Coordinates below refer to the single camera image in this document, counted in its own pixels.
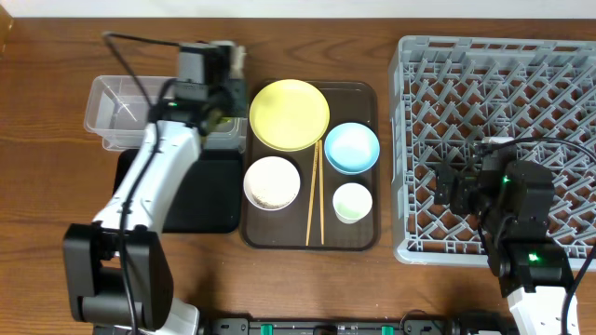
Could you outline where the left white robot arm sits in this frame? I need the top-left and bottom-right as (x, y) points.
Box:
(63, 78), (248, 334)

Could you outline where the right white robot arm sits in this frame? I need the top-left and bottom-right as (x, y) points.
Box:
(434, 161), (579, 334)

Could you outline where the black plastic tray bin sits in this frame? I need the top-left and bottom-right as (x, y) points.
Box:
(111, 148), (244, 235)

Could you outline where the white bowl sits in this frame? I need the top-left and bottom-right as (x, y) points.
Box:
(243, 156), (301, 211)

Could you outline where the clear plastic bin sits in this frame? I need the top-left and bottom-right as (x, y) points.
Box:
(84, 75), (248, 153)

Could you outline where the dark brown serving tray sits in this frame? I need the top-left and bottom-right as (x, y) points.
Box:
(238, 80), (381, 251)

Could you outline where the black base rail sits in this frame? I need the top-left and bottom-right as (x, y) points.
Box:
(197, 316), (519, 335)

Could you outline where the grey dishwasher rack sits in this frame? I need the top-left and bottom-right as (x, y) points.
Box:
(388, 35), (595, 269)

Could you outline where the white cup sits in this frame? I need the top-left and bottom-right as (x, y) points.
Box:
(332, 182), (373, 224)

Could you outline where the yellow plate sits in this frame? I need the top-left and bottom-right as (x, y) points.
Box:
(249, 79), (331, 152)

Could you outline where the wooden chopstick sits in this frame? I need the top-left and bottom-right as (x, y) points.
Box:
(317, 140), (325, 245)
(305, 141), (320, 247)

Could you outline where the light blue bowl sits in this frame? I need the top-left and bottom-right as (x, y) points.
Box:
(323, 122), (380, 175)

